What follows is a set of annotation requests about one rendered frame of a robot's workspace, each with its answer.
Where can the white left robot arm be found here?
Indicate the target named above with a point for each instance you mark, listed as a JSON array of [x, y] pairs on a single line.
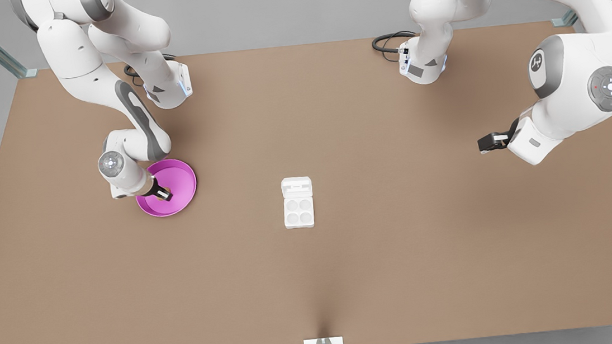
[[566, 12]]

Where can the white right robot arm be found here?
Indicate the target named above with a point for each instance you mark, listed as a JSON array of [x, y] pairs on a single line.
[[75, 53]]

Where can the white egg box lid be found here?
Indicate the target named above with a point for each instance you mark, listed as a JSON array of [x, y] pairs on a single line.
[[297, 186]]

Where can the white egg box tray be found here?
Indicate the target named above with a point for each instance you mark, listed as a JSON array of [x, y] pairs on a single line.
[[298, 212]]

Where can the pink round bowl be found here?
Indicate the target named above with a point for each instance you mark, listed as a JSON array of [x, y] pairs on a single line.
[[175, 184]]

